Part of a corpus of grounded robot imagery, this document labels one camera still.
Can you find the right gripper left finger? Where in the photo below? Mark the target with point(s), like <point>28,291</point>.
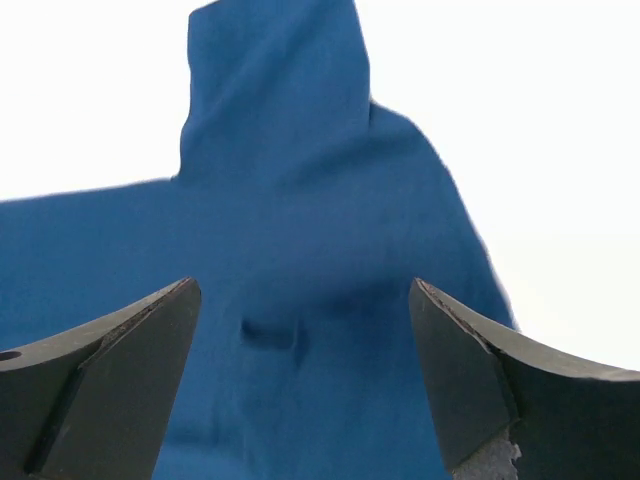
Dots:
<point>93,402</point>

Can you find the blue t shirt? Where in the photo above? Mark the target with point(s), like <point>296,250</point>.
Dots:
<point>304,210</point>

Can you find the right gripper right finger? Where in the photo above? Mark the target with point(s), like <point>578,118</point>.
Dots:
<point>507,407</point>

